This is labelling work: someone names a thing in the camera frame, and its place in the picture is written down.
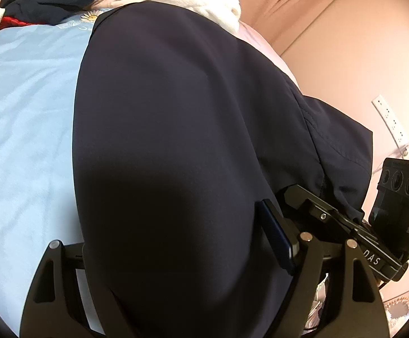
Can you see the light blue bed sheet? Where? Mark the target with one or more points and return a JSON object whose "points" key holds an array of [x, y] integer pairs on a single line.
{"points": [[25, 112]]}

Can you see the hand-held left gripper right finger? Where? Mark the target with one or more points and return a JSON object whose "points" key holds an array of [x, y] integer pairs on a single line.
{"points": [[278, 236]]}

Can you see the white power strip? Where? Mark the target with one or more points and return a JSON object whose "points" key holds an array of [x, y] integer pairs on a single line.
{"points": [[389, 118]]}

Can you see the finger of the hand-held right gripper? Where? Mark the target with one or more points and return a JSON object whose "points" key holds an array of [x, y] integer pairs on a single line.
{"points": [[306, 204]]}

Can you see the beige lace cloth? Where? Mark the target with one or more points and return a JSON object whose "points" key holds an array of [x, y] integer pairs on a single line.
{"points": [[399, 306]]}

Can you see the navy button shirt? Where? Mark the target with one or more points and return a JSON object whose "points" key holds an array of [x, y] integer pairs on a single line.
{"points": [[172, 130]]}

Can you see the red garment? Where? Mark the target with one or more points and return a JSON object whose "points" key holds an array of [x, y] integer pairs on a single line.
{"points": [[12, 23]]}

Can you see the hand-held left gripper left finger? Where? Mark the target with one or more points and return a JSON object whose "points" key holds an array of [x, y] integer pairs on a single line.
{"points": [[63, 288]]}

